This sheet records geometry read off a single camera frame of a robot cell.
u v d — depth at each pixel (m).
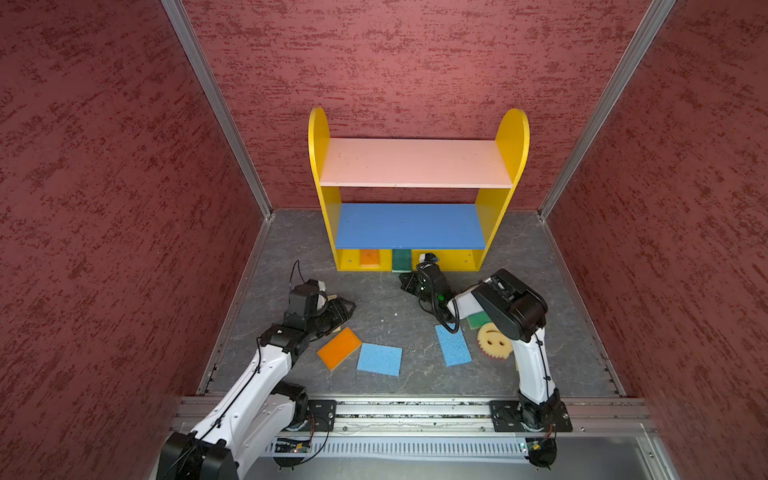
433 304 0.80
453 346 0.85
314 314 0.67
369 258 1.03
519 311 0.53
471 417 0.76
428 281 0.79
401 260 1.03
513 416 0.74
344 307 0.74
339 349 0.84
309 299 0.64
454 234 0.96
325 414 0.74
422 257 0.95
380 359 0.83
